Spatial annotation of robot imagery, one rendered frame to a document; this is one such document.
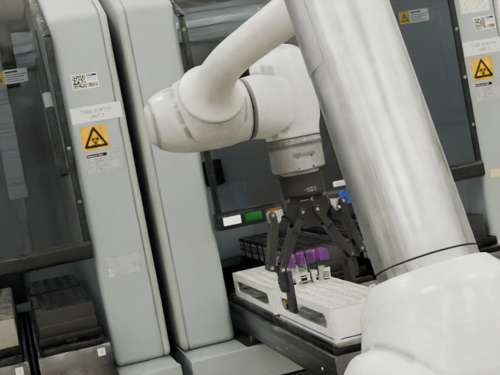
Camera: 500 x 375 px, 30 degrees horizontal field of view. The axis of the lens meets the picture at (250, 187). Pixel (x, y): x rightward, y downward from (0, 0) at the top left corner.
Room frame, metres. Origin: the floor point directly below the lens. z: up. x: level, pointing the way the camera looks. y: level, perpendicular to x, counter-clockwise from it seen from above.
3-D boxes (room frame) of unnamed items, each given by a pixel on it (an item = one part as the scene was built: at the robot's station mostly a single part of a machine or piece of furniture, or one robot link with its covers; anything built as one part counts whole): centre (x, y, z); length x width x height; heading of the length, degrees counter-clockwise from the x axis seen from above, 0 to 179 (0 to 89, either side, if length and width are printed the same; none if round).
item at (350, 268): (1.56, -0.14, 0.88); 0.03 x 0.01 x 0.07; 14
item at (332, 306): (1.51, -0.09, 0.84); 0.30 x 0.10 x 0.06; 15
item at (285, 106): (1.54, -0.07, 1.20); 0.13 x 0.11 x 0.16; 110
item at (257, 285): (1.82, -0.01, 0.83); 0.30 x 0.10 x 0.06; 15
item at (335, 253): (1.95, -0.14, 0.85); 0.12 x 0.02 x 0.06; 105
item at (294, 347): (1.64, -0.06, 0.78); 0.73 x 0.14 x 0.09; 15
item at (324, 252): (1.63, -0.10, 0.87); 0.02 x 0.02 x 0.11
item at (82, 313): (1.81, 0.40, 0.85); 0.12 x 0.02 x 0.06; 105
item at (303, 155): (1.54, -0.09, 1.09); 0.09 x 0.09 x 0.06
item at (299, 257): (1.62, -0.06, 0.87); 0.02 x 0.02 x 0.11
